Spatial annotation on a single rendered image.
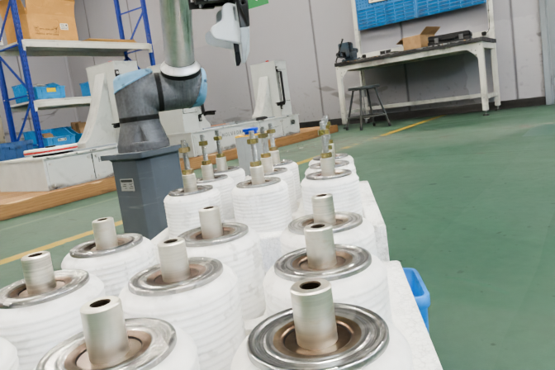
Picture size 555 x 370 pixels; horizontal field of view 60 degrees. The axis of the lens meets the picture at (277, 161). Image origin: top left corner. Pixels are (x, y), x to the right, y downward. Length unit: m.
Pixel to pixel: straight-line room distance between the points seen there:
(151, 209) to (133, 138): 0.21
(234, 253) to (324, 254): 0.13
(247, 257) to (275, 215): 0.30
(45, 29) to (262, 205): 5.60
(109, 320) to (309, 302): 0.11
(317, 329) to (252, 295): 0.24
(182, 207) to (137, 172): 0.62
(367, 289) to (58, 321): 0.23
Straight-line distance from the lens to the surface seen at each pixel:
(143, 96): 1.44
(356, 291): 0.35
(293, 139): 4.54
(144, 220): 1.43
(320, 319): 0.26
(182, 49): 1.40
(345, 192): 0.76
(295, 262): 0.39
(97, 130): 3.31
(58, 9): 6.42
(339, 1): 6.56
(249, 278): 0.49
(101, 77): 3.41
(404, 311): 0.46
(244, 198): 0.77
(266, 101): 4.65
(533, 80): 5.84
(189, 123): 3.70
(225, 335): 0.39
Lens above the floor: 0.38
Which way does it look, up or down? 7 degrees down
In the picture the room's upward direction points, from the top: 8 degrees counter-clockwise
